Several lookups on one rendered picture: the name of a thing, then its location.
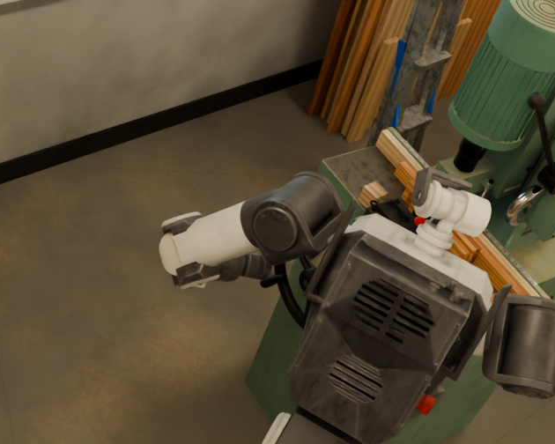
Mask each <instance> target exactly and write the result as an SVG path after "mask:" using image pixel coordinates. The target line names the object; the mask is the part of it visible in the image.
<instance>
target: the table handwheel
mask: <svg viewBox="0 0 555 444"><path fill-rule="evenodd" d="M299 259H300V262H301V264H302V266H303V268H304V270H303V271H302V272H301V273H300V278H299V281H300V287H301V289H302V290H303V292H305V290H306V289H307V287H308V285H309V283H310V281H311V279H312V277H313V275H314V273H315V271H316V267H315V266H314V267H311V265H310V263H309V261H308V259H307V258H306V257H305V256H303V257H301V258H299ZM274 270H275V275H279V274H282V275H283V278H284V280H283V281H281V282H279V283H277V286H278V290H279V292H280V294H281V297H282V299H283V302H284V303H285V306H286V308H287V310H288V311H289V313H290V315H291V316H292V318H293V319H294V321H296V322H297V323H298V325H299V326H300V327H301V328H302V329H303V330H304V327H305V324H306V320H307V315H308V312H309V308H310V306H311V302H312V301H311V300H309V299H307V304H306V309H305V314H304V313H303V311H302V310H301V309H300V307H299V305H298V303H297V301H296V299H295V298H294V296H293V294H292V290H291V287H290V285H289V281H288V277H287V273H286V267H285V263H281V264H279V265H275V266H274Z"/></svg>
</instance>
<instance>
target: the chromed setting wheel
mask: <svg viewBox="0 0 555 444"><path fill-rule="evenodd" d="M545 194H546V189H545V188H544V187H543V186H542V185H541V184H537V185H534V186H532V187H530V188H528V189H526V190H524V191H523V192H522V193H521V194H520V195H519V196H518V197H516V198H515V200H514V201H513V202H512V203H511V204H510V205H509V207H508V208H507V211H506V215H505V220H506V222H507V223H508V224H509V225H511V226H519V225H522V224H524V223H526V222H528V221H529V217H530V215H531V213H532V212H534V211H535V210H536V209H537V206H538V203H539V201H540V199H541V198H542V196H544V195H545Z"/></svg>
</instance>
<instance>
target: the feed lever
mask: <svg viewBox="0 0 555 444"><path fill-rule="evenodd" d="M545 103H546V98H545V96H544V95H543V94H542V93H540V92H533V93H532V94H531V95H530V96H529V97H528V105H529V107H530V108H531V109H533V110H535V111H536V118H537V122H538V126H539V130H540V134H541V138H542V142H543V146H544V153H545V157H546V160H547V166H545V167H544V168H543V169H542V170H541V171H540V172H539V174H538V176H537V181H538V182H539V183H540V184H541V185H542V186H543V187H544V188H545V189H546V190H547V191H548V192H549V193H550V194H551V195H555V162H553V157H552V153H551V146H550V142H549V138H548V133H547V129H546V125H545V120H544V113H543V107H544V106H545Z"/></svg>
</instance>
